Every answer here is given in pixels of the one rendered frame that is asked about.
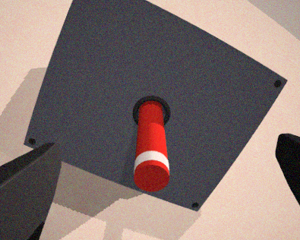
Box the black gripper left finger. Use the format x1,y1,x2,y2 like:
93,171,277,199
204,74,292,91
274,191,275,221
0,142,62,240

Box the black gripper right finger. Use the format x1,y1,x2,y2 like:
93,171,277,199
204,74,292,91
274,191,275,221
275,134,300,206

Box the dark grey panel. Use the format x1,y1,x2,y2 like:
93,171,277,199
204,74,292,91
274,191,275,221
24,0,287,211

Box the red peg with white band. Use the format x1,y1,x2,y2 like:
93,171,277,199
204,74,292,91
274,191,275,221
134,101,169,191

